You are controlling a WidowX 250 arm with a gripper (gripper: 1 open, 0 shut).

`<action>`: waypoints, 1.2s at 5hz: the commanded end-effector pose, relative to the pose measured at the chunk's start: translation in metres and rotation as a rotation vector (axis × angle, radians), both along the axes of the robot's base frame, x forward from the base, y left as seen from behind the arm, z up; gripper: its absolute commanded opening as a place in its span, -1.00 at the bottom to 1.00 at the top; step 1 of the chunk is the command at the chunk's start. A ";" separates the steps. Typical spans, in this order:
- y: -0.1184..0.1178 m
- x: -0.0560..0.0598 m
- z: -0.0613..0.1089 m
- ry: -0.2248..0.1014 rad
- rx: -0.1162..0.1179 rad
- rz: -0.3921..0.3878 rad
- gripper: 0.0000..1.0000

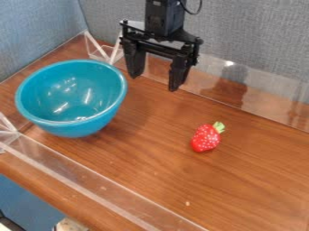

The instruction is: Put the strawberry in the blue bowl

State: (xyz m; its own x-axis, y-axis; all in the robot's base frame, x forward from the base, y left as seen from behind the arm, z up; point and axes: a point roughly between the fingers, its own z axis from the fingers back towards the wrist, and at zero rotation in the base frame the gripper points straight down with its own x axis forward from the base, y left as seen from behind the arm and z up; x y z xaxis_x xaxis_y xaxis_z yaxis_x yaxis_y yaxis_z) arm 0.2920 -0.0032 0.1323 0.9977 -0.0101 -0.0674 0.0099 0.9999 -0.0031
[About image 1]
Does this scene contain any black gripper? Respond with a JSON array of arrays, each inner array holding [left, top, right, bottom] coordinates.
[[119, 0, 203, 91]]

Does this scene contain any red toy strawberry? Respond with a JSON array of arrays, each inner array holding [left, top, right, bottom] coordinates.
[[191, 122, 226, 152]]

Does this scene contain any blue bowl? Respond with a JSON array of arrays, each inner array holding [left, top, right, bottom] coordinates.
[[14, 60, 128, 138]]

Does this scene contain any clear acrylic back barrier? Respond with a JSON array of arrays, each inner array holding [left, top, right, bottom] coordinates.
[[81, 29, 309, 134]]

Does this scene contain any clear acrylic barrier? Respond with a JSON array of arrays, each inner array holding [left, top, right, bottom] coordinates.
[[2, 134, 208, 231], [81, 29, 309, 134]]

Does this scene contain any clear acrylic front barrier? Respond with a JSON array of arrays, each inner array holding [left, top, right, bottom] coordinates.
[[2, 134, 208, 231]]

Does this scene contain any clear acrylic corner bracket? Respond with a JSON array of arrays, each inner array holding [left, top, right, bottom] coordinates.
[[83, 31, 123, 65]]

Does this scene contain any black cable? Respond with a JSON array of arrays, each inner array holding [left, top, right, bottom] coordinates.
[[176, 0, 203, 15]]

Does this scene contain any clear acrylic left bracket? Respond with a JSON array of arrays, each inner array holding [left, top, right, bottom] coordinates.
[[0, 112, 18, 154]]

